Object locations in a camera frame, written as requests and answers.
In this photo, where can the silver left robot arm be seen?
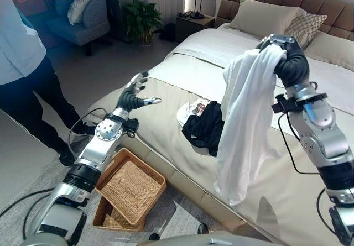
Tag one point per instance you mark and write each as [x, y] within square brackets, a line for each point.
[91, 157]

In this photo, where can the grey pillow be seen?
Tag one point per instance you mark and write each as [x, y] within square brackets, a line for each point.
[332, 51]

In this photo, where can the beige bed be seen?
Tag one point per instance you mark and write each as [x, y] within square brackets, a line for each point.
[249, 119]

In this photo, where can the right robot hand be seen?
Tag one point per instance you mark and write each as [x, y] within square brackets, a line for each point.
[293, 63]

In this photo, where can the white shirt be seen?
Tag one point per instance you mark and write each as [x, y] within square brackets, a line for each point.
[249, 124]

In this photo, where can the beige plain pillow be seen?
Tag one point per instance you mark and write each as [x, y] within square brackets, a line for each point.
[265, 15]

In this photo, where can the white printed garment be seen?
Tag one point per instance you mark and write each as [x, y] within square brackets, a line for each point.
[192, 109]

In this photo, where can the wicker basket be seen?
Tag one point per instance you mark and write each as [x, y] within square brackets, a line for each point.
[119, 218]

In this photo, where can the black garment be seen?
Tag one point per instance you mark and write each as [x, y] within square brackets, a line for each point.
[206, 127]

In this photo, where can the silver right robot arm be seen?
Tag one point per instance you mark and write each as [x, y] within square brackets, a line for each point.
[320, 135]

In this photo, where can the dark wooden nightstand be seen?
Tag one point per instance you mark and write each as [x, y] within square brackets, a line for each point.
[195, 25]

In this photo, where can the blue armchair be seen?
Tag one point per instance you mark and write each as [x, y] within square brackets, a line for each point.
[80, 16]

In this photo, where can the person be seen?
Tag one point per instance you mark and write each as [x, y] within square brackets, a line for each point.
[30, 77]

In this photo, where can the white fluffy cushion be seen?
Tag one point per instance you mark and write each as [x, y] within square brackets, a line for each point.
[78, 7]

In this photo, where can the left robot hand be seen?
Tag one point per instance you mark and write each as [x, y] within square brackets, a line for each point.
[130, 98]

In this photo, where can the wicker basket lid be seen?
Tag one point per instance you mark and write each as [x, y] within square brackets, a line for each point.
[132, 185]

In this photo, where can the tan padded headboard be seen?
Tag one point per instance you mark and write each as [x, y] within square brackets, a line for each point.
[287, 5]

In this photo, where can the green potted plant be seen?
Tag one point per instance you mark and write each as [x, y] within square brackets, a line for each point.
[142, 19]

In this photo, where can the black small box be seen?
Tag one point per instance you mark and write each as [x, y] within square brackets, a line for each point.
[168, 31]

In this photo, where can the patterned beige pillow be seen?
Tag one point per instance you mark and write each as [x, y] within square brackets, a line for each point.
[305, 29]

